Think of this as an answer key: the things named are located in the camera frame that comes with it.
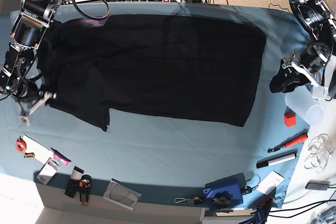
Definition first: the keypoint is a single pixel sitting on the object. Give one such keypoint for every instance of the white booklet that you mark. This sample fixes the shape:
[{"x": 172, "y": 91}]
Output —
[{"x": 269, "y": 183}]

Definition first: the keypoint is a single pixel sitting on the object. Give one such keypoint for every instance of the red cube block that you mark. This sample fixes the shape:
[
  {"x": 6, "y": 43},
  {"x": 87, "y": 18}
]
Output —
[{"x": 289, "y": 119}]

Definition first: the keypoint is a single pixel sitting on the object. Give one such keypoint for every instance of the orange black pliers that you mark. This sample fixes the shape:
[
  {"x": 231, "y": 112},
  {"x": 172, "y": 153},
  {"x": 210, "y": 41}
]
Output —
[{"x": 84, "y": 189}]

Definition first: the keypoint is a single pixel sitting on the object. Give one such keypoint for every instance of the battery blister pack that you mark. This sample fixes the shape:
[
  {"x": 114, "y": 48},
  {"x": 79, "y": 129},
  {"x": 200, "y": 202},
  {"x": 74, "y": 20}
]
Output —
[{"x": 47, "y": 172}]

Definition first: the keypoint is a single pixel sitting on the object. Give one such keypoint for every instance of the white paper sheet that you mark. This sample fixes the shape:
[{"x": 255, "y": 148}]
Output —
[{"x": 41, "y": 153}]

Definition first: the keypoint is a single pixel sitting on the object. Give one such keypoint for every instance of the grey phone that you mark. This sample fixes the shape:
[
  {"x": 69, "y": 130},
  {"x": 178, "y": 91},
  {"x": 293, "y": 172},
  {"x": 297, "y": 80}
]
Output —
[{"x": 315, "y": 185}]

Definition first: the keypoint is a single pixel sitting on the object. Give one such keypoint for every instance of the blue case with knob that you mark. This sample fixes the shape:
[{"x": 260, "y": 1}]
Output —
[{"x": 225, "y": 194}]

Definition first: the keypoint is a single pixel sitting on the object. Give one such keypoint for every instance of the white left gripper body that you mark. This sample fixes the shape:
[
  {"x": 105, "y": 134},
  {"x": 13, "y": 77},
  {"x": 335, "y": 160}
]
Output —
[{"x": 307, "y": 68}]

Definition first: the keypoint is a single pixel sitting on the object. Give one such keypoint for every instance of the black t-shirt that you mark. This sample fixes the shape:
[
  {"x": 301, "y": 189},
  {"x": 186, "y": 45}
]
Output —
[{"x": 180, "y": 67}]

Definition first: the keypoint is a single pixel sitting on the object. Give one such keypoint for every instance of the orange tape roll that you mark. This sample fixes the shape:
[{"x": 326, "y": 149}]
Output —
[{"x": 21, "y": 145}]

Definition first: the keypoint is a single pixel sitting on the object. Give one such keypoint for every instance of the gold battery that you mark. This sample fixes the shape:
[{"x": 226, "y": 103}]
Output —
[{"x": 29, "y": 155}]

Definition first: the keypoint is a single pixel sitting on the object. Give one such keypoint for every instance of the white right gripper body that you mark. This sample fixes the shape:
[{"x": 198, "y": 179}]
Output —
[{"x": 30, "y": 103}]

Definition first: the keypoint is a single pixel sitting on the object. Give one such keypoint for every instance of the red handled screwdriver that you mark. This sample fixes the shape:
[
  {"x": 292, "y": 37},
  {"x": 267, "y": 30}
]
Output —
[{"x": 299, "y": 139}]

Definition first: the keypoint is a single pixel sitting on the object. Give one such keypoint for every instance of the clear cd sleeve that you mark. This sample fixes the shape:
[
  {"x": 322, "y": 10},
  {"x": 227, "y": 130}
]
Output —
[{"x": 121, "y": 195}]

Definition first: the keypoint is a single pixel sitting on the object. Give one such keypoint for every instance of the translucent plastic cup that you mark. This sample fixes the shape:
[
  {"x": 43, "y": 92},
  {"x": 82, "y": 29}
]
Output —
[{"x": 301, "y": 102}]

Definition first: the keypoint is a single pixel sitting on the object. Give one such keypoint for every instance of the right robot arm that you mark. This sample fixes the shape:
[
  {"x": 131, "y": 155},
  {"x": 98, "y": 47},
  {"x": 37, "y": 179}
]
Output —
[{"x": 29, "y": 28}]

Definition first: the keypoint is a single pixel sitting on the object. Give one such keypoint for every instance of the pink packaged item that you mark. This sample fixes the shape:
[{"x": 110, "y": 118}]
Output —
[{"x": 63, "y": 159}]

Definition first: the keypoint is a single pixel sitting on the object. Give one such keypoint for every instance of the black and white marker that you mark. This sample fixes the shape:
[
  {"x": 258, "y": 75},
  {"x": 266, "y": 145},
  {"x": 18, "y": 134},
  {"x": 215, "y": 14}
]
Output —
[{"x": 275, "y": 161}]

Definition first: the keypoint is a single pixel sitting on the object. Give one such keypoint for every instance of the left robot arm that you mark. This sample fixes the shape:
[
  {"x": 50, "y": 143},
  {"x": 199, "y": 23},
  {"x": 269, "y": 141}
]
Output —
[{"x": 318, "y": 21}]

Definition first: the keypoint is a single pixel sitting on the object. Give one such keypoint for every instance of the silver carabiner keyring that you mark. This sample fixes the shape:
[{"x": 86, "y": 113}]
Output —
[{"x": 191, "y": 200}]

